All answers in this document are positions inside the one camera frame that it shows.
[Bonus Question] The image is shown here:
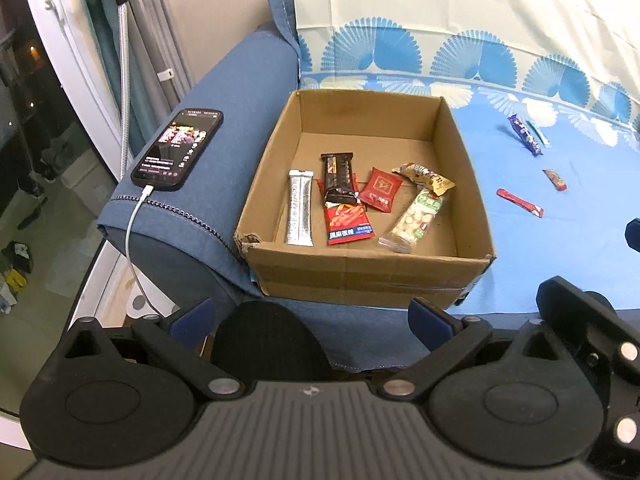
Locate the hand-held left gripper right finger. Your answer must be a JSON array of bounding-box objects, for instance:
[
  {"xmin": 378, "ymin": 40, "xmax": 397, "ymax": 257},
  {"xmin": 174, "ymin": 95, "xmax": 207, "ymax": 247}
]
[{"xmin": 372, "ymin": 297, "xmax": 588, "ymax": 404}]

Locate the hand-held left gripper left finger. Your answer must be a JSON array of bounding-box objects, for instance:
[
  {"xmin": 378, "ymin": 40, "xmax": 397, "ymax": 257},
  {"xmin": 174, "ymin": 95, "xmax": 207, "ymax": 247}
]
[{"xmin": 60, "ymin": 297, "xmax": 247, "ymax": 402}]

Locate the cardboard box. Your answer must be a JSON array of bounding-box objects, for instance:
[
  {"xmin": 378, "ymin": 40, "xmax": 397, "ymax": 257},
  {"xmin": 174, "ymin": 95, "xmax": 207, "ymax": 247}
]
[{"xmin": 232, "ymin": 89, "xmax": 497, "ymax": 311}]

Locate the clear green peanut packet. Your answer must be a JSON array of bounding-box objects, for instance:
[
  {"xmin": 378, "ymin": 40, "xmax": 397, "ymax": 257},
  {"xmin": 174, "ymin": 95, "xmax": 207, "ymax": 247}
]
[{"xmin": 378, "ymin": 187, "xmax": 445, "ymax": 255}]

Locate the large red snack packet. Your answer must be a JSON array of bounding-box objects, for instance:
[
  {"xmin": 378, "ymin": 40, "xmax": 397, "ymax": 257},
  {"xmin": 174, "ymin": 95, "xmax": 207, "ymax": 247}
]
[{"xmin": 316, "ymin": 175, "xmax": 373, "ymax": 246}]

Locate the red square snack packet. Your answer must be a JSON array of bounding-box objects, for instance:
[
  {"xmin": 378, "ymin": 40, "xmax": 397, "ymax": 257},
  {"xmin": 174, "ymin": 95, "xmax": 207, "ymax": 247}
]
[{"xmin": 359, "ymin": 166, "xmax": 405, "ymax": 214}]

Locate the beige brown snack packet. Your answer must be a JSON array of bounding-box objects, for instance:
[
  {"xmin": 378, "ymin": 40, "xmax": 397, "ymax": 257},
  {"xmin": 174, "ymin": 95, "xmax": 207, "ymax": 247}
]
[{"xmin": 391, "ymin": 161, "xmax": 456, "ymax": 196}]

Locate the silver stick packet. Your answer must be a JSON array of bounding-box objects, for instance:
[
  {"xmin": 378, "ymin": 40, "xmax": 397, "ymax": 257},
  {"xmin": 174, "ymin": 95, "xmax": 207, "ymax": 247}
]
[{"xmin": 284, "ymin": 169, "xmax": 317, "ymax": 247}]

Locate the black chocolate bar packet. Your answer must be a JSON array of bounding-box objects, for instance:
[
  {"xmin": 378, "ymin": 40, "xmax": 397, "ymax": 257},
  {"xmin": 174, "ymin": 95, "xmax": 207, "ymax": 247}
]
[{"xmin": 320, "ymin": 152, "xmax": 360, "ymax": 206}]

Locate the blue fan-print blanket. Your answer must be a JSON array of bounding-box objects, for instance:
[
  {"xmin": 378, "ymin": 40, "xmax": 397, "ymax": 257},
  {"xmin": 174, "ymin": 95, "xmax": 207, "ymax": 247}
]
[{"xmin": 290, "ymin": 0, "xmax": 640, "ymax": 332}]

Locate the small brown-red snack packet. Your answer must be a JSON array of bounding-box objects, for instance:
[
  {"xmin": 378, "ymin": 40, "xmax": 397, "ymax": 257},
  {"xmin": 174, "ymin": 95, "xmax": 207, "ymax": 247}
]
[{"xmin": 542, "ymin": 169, "xmax": 569, "ymax": 192}]

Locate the red stick packet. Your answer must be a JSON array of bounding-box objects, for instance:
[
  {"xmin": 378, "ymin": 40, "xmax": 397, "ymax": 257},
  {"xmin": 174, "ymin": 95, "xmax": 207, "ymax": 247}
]
[{"xmin": 496, "ymin": 188, "xmax": 545, "ymax": 219}]

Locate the teal stick packet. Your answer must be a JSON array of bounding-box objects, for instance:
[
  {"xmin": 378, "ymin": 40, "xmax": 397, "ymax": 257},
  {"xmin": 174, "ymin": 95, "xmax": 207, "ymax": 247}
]
[{"xmin": 525, "ymin": 119, "xmax": 550, "ymax": 147}]

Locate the purple snack packet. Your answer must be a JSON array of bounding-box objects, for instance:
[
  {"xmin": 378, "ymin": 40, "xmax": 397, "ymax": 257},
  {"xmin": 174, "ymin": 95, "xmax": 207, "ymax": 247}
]
[{"xmin": 507, "ymin": 114, "xmax": 544, "ymax": 157}]

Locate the black smartphone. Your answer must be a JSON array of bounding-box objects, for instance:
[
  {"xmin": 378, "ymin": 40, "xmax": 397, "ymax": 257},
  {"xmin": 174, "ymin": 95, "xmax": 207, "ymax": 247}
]
[{"xmin": 130, "ymin": 107, "xmax": 224, "ymax": 192}]

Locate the white plastic bin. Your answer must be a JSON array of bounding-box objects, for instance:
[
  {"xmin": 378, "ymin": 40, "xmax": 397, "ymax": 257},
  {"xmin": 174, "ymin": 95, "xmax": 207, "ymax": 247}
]
[{"xmin": 60, "ymin": 147, "xmax": 119, "ymax": 207}]

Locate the blue sofa armrest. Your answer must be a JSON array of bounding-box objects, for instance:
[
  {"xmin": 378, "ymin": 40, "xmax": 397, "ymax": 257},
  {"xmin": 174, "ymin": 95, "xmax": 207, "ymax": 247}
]
[{"xmin": 96, "ymin": 0, "xmax": 426, "ymax": 374}]

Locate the teal curtain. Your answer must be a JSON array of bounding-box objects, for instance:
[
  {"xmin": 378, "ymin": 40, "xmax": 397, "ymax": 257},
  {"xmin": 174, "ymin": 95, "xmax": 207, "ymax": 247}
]
[{"xmin": 77, "ymin": 0, "xmax": 161, "ymax": 136}]

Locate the white charging cable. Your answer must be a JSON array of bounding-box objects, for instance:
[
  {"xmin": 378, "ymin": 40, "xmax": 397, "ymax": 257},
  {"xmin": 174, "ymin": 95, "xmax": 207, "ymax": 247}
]
[{"xmin": 125, "ymin": 185, "xmax": 174, "ymax": 319}]

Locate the white window frame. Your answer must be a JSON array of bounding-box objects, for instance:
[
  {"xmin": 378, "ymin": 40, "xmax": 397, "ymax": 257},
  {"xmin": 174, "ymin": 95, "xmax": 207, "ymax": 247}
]
[{"xmin": 17, "ymin": 0, "xmax": 131, "ymax": 181}]

